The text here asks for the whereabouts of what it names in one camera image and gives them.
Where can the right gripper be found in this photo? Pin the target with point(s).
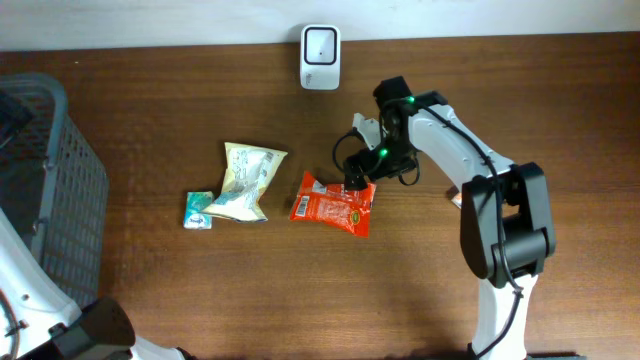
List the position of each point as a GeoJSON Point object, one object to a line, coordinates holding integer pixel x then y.
{"type": "Point", "coordinates": [364, 159]}

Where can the red snack bag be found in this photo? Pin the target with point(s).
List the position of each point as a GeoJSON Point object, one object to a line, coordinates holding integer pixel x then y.
{"type": "Point", "coordinates": [334, 205]}

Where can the cream snack bag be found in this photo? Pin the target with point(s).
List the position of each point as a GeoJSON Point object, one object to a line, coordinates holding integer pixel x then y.
{"type": "Point", "coordinates": [250, 170]}

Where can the orange small box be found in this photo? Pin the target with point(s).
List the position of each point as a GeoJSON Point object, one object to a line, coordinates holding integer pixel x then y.
{"type": "Point", "coordinates": [457, 200]}

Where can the teal tissue pack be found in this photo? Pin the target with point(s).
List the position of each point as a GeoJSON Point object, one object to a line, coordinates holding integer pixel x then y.
{"type": "Point", "coordinates": [195, 218]}

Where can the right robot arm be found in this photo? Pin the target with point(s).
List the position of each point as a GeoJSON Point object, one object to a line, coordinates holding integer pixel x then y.
{"type": "Point", "coordinates": [506, 226]}

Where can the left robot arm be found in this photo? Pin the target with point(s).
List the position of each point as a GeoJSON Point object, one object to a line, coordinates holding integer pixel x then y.
{"type": "Point", "coordinates": [39, 321]}

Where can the white barcode scanner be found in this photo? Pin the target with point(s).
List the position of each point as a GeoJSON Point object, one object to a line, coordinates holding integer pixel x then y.
{"type": "Point", "coordinates": [320, 57]}

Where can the grey plastic mesh basket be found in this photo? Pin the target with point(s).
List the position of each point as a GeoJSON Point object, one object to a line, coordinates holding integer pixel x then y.
{"type": "Point", "coordinates": [54, 188]}

